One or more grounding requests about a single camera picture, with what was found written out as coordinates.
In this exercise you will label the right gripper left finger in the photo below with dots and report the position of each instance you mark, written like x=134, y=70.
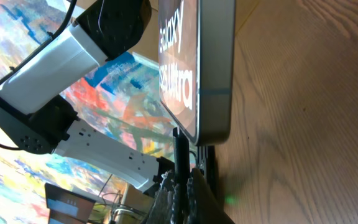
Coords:
x=165, y=207

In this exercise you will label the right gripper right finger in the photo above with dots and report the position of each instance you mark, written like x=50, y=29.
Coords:
x=203, y=207

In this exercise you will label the dark laptop screen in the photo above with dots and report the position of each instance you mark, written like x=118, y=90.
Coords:
x=67, y=207

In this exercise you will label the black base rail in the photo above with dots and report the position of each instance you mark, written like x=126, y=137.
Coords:
x=206, y=162

